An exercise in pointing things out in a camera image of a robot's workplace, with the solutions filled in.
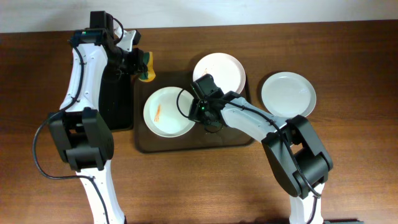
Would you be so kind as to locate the small black tray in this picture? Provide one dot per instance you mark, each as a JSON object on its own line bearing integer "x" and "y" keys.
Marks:
{"x": 115, "y": 101}

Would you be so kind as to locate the dark base plate corner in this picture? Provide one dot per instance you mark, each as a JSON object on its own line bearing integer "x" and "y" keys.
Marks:
{"x": 343, "y": 222}

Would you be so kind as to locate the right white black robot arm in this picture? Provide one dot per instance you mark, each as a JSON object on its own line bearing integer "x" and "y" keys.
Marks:
{"x": 297, "y": 157}

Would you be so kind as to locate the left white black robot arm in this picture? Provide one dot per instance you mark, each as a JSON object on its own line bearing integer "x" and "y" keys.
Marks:
{"x": 98, "y": 102}

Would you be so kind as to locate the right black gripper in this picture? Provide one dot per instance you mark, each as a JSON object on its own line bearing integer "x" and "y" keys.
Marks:
{"x": 210, "y": 123}

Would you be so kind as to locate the white plate with orange stain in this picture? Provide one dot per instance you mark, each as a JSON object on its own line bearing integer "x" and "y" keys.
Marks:
{"x": 227, "y": 72}

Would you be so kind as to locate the large brown tray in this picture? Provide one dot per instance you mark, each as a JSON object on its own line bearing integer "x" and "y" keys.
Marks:
{"x": 199, "y": 137}

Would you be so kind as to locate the grey plate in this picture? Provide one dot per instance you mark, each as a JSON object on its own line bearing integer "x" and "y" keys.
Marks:
{"x": 288, "y": 94}

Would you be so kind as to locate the yellow green sponge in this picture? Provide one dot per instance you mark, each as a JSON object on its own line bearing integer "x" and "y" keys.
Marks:
{"x": 148, "y": 74}

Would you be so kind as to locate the pale green plate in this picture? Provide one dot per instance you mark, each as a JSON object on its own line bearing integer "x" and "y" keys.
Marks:
{"x": 163, "y": 112}

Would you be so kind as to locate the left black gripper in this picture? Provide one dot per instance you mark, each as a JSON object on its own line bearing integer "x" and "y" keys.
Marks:
{"x": 138, "y": 62}

